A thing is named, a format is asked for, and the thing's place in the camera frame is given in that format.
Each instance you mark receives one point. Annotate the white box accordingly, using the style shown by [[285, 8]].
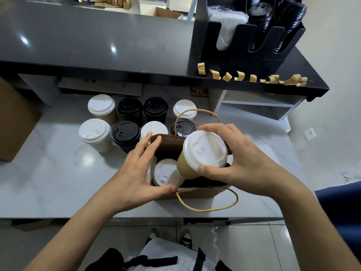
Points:
[[148, 8]]

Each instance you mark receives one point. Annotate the person's left forearm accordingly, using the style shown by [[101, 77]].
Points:
[[73, 240]]

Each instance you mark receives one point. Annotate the black body harness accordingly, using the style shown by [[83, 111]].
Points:
[[107, 259]]

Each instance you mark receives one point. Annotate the person's left shoe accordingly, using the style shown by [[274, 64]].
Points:
[[152, 237]]

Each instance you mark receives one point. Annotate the person's shoe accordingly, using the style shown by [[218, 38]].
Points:
[[186, 238], [152, 237]]

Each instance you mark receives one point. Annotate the person's right shoe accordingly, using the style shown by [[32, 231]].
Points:
[[186, 238]]

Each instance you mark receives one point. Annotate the cardboard box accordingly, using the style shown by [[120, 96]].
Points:
[[172, 13]]

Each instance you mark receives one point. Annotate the plastic wrapped white pack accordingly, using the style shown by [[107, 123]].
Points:
[[228, 25]]

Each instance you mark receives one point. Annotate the person's right hand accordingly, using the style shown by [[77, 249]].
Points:
[[251, 166]]

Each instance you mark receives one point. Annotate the person's right forearm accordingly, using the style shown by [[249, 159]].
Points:
[[316, 234]]

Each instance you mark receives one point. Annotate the person's white shirt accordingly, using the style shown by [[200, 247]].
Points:
[[169, 248]]

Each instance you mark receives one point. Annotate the white wall socket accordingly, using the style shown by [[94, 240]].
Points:
[[310, 133]]

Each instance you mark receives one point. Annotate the row of tan tape strips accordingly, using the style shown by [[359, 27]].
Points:
[[201, 68]]

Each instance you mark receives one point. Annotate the group of lidded coffee cups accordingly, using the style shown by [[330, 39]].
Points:
[[93, 129]]

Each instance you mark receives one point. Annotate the black acrylic organizer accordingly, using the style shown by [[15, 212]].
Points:
[[220, 59]]

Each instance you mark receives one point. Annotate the person's left hand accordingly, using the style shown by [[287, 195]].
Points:
[[135, 183]]

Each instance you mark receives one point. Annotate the brown paper bag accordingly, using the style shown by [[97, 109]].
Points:
[[14, 121], [166, 146]]

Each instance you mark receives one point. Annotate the tan coffee cup white lid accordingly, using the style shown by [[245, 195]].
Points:
[[203, 149]]

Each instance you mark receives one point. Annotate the white support panel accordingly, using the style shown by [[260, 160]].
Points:
[[36, 87]]

